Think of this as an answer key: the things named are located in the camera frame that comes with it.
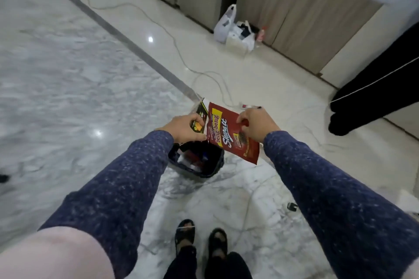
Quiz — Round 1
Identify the person's left forearm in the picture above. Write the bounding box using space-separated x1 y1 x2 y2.
38 130 175 279

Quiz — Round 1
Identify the red snack packet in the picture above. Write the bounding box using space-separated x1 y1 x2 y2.
204 102 261 166

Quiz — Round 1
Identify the white cable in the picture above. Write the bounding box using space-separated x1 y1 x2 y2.
74 0 237 108

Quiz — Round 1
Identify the person's left black sandal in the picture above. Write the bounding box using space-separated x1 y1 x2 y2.
174 219 196 256

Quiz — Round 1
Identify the black and yellow snack packet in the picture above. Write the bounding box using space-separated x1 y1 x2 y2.
191 98 210 134

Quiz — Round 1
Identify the person's black sandal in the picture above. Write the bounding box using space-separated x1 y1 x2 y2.
174 219 196 256
208 228 228 260

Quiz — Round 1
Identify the person's right forearm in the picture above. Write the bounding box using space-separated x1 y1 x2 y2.
263 130 419 279

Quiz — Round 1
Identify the wide beige wooden cabinet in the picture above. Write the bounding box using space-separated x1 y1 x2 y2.
235 0 384 75

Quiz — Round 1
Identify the person's left leg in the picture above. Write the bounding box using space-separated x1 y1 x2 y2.
163 245 198 279

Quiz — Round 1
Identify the pink garment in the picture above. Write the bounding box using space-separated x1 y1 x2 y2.
0 226 116 279

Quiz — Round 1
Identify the person's right hand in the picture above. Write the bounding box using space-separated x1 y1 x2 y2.
236 107 282 144

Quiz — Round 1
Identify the white plastic bag with dark contents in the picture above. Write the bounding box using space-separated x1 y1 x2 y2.
225 20 256 53

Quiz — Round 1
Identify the person's leg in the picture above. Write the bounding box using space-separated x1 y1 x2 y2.
163 245 198 279
204 252 253 279
328 22 419 137

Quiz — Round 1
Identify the black plastic basket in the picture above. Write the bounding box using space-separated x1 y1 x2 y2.
168 140 225 179

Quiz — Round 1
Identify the person's right black sandal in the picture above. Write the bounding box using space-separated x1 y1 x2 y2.
208 228 228 260

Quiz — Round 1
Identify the person's left hand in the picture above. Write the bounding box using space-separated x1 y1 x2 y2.
156 113 208 144

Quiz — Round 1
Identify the red packet in basket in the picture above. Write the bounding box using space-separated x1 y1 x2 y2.
185 149 210 165

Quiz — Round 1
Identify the person's right leg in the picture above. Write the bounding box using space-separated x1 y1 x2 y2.
204 252 253 279

